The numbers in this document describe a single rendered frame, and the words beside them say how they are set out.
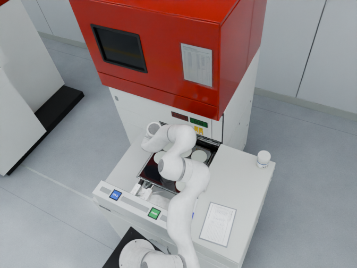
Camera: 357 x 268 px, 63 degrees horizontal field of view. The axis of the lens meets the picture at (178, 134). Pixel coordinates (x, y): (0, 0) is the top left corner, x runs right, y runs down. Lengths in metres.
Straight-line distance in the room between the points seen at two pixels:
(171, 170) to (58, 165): 2.27
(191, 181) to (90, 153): 2.15
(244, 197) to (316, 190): 1.34
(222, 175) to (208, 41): 0.79
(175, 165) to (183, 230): 0.25
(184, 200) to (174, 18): 0.75
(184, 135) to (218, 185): 0.56
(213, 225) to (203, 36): 0.93
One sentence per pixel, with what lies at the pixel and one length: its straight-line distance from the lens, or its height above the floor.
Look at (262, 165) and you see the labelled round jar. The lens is 1.72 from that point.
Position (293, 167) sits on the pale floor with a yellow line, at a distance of 2.98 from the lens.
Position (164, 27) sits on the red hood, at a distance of 1.36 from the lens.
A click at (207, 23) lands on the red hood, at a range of 1.24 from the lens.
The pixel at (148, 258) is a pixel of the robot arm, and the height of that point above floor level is 1.34.
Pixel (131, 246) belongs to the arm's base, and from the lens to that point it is 1.53.
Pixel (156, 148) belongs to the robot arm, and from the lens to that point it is 1.48.
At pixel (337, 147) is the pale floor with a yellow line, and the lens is 3.25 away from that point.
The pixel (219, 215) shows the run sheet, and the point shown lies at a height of 0.97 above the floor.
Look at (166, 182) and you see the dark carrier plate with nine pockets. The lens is 1.79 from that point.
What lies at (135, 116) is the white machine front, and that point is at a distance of 2.10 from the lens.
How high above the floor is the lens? 2.45
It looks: 52 degrees down
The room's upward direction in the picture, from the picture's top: 9 degrees counter-clockwise
